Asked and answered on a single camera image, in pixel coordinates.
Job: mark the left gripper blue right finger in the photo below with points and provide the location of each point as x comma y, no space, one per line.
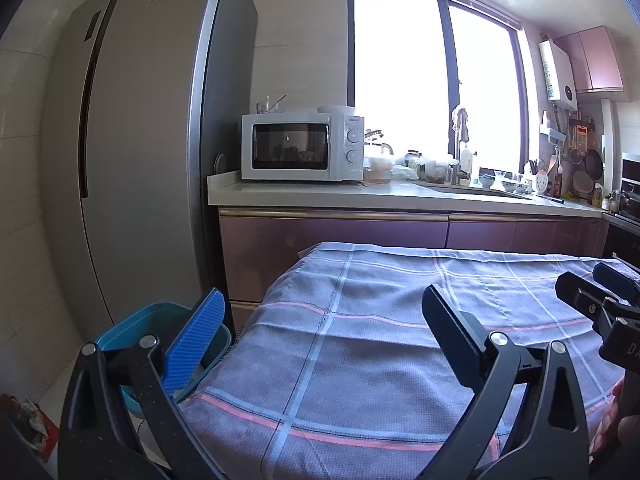
459,335

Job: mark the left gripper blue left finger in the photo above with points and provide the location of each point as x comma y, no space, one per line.
189,355

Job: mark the teal plastic trash bin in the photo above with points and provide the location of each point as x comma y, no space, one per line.
164,319

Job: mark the purple kitchen cabinet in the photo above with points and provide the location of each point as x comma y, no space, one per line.
265,225

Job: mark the kitchen faucet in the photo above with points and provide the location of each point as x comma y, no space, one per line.
459,124

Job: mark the person's right hand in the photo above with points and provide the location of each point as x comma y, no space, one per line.
612,424

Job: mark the purple checked tablecloth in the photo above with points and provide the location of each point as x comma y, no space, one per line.
336,375

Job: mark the white dish soap bottle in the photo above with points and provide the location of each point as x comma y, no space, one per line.
466,159

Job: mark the white water heater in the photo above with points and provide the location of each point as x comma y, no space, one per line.
559,76

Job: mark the white microwave oven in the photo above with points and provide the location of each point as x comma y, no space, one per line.
302,146

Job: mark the grey refrigerator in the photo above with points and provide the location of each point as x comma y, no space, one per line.
144,102

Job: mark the pink wall cabinet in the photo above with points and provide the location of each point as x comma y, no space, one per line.
593,59

